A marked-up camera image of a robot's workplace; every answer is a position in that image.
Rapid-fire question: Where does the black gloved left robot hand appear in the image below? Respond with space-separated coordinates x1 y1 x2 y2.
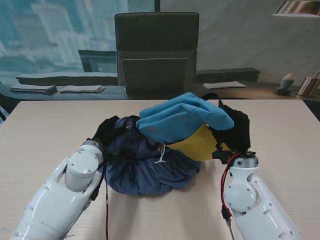
92 115 121 149

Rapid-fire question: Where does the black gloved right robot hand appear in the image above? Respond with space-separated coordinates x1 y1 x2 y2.
211 104 252 154

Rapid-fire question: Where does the black yellow blue backpack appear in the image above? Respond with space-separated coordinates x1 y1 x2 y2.
136 91 236 162

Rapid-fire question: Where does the blue-grey rain cover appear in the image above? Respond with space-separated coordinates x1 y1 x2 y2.
98 116 202 197

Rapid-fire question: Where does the printed office backdrop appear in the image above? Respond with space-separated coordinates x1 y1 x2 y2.
0 0 320 102

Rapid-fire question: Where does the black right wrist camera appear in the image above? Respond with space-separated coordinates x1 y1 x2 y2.
211 149 236 165

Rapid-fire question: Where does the red and black right arm cable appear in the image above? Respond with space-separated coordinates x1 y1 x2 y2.
219 152 238 240

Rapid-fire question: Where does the black and red left arm cable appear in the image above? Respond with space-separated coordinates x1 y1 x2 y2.
86 159 111 240

